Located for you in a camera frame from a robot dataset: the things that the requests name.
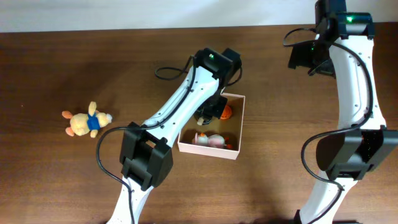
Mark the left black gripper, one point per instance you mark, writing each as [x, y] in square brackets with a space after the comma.
[217, 111]

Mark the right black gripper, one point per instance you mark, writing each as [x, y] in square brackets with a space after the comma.
[299, 56]

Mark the orange lattice ball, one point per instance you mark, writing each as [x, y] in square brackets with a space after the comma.
[227, 113]

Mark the white cardboard box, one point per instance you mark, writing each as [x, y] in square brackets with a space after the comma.
[230, 128]

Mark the pink duck toy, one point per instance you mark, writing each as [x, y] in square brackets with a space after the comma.
[215, 141]

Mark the tan plush bunny blue scarf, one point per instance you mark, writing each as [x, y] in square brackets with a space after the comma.
[89, 123]

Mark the yellow rattle drum toy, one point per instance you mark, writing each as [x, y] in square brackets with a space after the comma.
[200, 121]

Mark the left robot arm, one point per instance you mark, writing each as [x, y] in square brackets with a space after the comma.
[146, 149]

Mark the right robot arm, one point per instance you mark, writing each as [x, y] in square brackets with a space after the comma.
[343, 49]

